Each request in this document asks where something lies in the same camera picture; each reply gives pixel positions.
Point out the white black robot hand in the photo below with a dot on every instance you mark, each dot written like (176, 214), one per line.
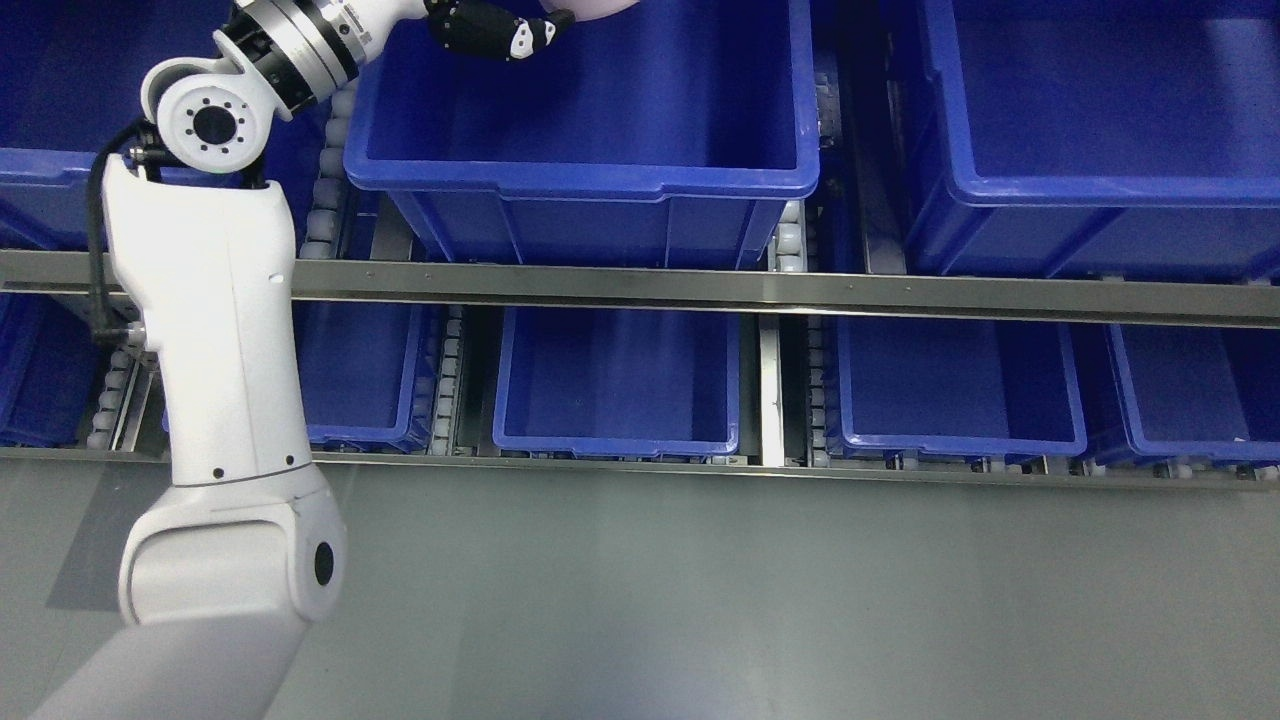
(486, 30)

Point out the pink bowl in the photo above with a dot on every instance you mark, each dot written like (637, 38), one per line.
(588, 10)

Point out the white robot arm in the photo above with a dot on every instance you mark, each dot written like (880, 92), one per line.
(192, 255)

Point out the large blue bin centre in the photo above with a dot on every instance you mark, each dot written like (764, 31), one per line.
(671, 135)

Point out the large blue bin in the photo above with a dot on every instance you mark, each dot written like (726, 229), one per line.
(671, 135)
(70, 79)
(1062, 139)

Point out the small blue bin centre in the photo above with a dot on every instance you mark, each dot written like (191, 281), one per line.
(618, 383)

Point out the small blue bin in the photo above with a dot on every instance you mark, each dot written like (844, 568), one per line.
(368, 373)
(1186, 393)
(618, 383)
(950, 389)

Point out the small blue bin left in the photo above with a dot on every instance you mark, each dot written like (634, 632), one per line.
(368, 373)

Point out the large blue bin left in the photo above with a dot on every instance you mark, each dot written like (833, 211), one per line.
(70, 79)

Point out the blue bin lower left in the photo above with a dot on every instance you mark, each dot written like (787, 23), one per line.
(48, 366)

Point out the large blue bin right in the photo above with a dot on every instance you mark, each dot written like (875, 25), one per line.
(1062, 139)

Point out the small blue bin far right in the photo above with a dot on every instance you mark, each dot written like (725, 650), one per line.
(1186, 393)

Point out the steel shelf rail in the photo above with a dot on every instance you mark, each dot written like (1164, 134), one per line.
(1249, 306)

